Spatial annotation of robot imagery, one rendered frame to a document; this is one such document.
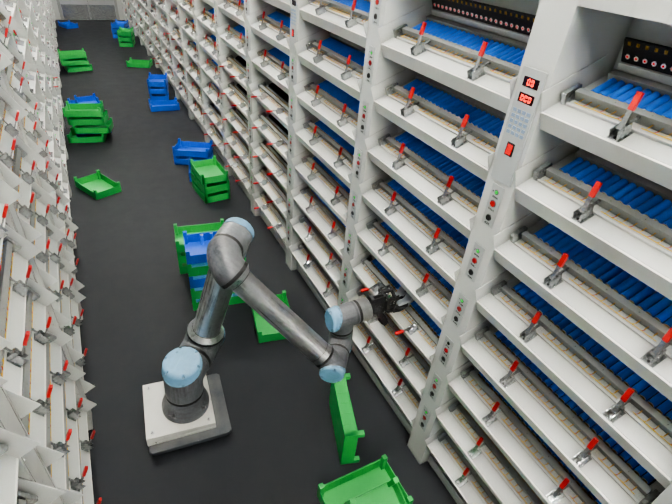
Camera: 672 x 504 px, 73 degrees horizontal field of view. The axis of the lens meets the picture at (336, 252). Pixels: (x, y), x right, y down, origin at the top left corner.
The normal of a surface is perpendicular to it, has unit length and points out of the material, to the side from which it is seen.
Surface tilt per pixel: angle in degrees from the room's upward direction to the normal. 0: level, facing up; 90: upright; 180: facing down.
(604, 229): 23
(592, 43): 90
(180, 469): 0
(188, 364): 6
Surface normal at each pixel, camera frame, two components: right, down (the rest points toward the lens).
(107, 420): 0.08, -0.81
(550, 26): -0.89, 0.20
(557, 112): -0.27, -0.67
